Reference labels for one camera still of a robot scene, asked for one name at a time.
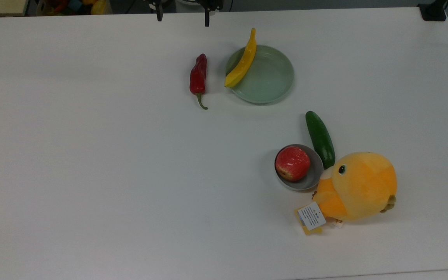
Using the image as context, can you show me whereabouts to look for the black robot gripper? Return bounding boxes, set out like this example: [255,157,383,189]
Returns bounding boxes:
[146,0,224,28]

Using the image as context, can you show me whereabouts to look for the red chili pepper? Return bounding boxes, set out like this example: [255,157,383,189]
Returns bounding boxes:
[189,53,209,110]

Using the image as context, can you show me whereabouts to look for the pale green plastic plate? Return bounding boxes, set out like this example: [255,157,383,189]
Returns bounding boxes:
[225,45,295,105]

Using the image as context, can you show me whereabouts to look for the yellow banana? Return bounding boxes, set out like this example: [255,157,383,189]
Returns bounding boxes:
[224,28,257,88]

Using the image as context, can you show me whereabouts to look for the box of colourful toys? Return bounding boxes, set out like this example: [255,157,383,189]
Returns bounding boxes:
[35,0,112,16]

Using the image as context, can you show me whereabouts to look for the beige board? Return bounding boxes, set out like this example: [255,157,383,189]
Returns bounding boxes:
[0,0,29,17]

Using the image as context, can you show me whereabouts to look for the red apple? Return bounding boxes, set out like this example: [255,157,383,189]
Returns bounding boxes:
[275,146,311,182]

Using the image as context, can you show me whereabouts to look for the green cucumber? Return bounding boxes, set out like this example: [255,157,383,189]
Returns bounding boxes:
[305,111,336,170]

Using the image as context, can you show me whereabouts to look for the small grey bowl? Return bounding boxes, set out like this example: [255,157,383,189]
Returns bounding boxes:
[274,144,324,191]

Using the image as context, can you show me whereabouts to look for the orange plush toy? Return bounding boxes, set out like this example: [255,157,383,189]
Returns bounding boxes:
[295,152,398,236]

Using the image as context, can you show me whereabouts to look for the black stand base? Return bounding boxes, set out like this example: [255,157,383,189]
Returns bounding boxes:
[418,0,448,22]

